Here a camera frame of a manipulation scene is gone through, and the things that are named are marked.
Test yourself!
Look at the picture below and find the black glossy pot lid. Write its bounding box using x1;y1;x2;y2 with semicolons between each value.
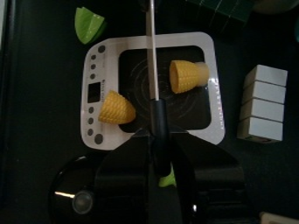
47;150;118;224

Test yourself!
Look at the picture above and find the yellow toy corn half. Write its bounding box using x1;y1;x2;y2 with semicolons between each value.
168;59;211;95

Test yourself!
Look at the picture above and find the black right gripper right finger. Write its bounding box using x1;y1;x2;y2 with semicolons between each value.
168;129;251;224

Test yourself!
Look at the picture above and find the green toy lettuce leaf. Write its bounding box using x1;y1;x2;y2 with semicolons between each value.
74;6;108;46

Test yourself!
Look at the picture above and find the dark green gridded box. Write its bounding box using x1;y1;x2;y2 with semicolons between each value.
184;0;256;34

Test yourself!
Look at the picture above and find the yellow pear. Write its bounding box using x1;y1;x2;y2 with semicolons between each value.
98;89;138;125

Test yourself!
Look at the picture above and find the grey kitchen scale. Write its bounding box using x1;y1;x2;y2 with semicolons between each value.
79;31;227;151

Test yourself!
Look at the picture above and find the white knife holder block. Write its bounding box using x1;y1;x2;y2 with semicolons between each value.
236;64;290;144

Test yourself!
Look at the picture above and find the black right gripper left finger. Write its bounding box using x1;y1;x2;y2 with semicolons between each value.
94;129;155;224

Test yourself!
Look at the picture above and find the white card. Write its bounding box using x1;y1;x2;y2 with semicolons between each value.
144;0;174;179

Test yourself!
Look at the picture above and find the small green toy lettuce piece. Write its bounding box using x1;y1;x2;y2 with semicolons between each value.
158;164;178;188

